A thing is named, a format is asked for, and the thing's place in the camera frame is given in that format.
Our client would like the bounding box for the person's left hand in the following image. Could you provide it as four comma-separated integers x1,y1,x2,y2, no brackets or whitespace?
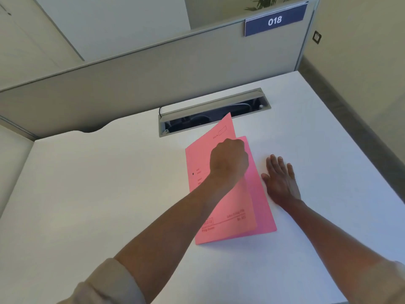
209,138,249,185

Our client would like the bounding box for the person's right hand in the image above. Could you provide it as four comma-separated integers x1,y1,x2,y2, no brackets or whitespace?
261,155,302,206

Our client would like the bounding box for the pink paper file folder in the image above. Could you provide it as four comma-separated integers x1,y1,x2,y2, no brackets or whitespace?
185,113,278,245

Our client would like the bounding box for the person's right forearm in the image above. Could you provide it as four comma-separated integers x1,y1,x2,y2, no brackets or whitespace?
280,199,397,304

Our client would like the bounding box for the person's left forearm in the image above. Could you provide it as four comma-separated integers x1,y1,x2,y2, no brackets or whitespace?
115,176,244,304

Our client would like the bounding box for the grey desk partition panel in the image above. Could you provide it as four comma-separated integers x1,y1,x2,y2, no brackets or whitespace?
0,0,321,140

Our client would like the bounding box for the blue number sign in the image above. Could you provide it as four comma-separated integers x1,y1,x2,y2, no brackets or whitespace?
244,3,308,37

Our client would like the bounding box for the white rolled left sleeve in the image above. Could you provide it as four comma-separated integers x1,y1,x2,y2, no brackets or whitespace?
57,258,147,304

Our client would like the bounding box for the grey desk cable tray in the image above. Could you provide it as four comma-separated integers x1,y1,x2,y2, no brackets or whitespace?
158,88,271,138

